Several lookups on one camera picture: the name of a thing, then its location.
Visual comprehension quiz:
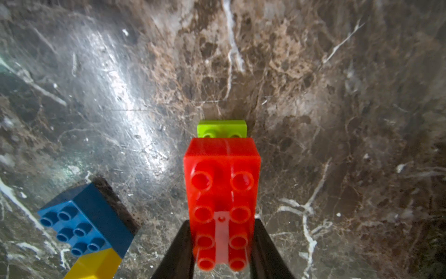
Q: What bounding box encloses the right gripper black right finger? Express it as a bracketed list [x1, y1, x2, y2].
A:
[250, 219, 295, 279]

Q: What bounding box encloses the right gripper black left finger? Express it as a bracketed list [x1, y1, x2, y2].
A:
[151, 220, 195, 279]

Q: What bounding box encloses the small yellow lego brick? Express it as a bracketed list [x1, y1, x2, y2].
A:
[64, 248, 122, 279]

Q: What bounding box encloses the blue lego brick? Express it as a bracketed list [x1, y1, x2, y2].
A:
[38, 183, 134, 258]

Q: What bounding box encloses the red lego brick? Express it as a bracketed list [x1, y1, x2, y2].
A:
[184, 138, 261, 272]

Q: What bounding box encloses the lime green lego brick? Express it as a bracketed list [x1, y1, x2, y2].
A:
[197, 120, 247, 138]

